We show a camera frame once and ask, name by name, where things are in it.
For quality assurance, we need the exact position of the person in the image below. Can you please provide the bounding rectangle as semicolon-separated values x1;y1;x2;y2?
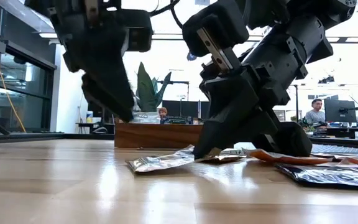
158;107;169;124
303;98;329;127

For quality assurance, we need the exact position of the dark ribbed mat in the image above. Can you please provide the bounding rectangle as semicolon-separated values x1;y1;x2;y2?
233;142;358;155

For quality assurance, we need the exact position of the snake plant in white pot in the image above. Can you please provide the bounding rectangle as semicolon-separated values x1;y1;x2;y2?
134;61;173;113

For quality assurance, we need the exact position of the black ceiling spotlight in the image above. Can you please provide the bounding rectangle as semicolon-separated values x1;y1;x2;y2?
318;75;335;85

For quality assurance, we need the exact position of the dark office desk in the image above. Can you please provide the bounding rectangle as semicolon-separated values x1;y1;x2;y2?
309;126;358;140

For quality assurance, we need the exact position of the small potted plant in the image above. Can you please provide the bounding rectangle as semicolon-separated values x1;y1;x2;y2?
300;119;318;135

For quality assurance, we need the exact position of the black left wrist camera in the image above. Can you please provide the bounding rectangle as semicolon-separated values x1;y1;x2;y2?
126;9;154;52

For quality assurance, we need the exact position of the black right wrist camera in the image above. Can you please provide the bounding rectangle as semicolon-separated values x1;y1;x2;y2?
181;0;250;72

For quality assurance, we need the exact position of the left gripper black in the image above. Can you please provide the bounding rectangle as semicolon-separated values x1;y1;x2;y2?
50;6;135;123

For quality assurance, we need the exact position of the black office partition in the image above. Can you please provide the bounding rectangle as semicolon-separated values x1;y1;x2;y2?
162;100;211;121

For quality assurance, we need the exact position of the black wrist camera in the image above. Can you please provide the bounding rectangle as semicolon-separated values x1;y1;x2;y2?
126;9;154;52
181;0;250;72

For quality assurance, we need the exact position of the yellow extension cord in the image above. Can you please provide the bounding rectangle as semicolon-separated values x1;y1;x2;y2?
0;0;27;134

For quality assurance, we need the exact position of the wooden three-compartment tray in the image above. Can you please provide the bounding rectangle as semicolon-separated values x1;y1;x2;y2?
114;122;204;149

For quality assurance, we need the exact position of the black aluminium table frame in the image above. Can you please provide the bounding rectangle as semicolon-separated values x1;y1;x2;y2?
0;130;358;150

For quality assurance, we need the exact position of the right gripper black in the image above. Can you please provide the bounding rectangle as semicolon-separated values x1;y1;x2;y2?
193;18;334;159

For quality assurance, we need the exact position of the black computer monitor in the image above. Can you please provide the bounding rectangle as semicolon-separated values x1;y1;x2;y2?
324;98;357;124

